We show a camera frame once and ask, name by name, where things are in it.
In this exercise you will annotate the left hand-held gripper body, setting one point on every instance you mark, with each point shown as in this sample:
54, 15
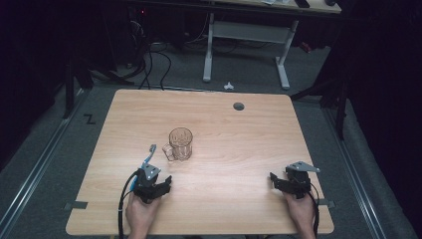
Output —
146, 189

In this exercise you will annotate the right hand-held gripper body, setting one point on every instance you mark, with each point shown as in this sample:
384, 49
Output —
298, 182

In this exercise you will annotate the blue toothbrush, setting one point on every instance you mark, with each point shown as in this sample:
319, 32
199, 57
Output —
152, 153

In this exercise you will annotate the clear glass mug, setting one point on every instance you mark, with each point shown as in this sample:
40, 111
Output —
180, 146

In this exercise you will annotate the person's right hand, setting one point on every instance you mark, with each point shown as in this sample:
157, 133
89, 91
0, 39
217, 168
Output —
300, 212

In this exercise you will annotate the grey tape strip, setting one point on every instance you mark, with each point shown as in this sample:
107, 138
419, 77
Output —
326, 203
76, 205

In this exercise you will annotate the grey round table grommet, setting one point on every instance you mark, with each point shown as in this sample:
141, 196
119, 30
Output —
239, 106

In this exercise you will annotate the black metal stand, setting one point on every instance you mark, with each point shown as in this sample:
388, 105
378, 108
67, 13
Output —
340, 109
69, 86

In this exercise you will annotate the white paper scrap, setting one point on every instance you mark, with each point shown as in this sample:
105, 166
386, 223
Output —
228, 86

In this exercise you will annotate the small red object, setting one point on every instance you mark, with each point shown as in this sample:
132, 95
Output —
306, 47

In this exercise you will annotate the desk with white legs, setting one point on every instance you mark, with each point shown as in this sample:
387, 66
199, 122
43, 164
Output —
247, 32

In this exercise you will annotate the black remote on desk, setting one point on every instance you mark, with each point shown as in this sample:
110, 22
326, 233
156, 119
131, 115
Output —
302, 3

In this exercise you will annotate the metal floor rail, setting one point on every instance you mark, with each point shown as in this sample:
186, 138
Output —
355, 172
40, 166

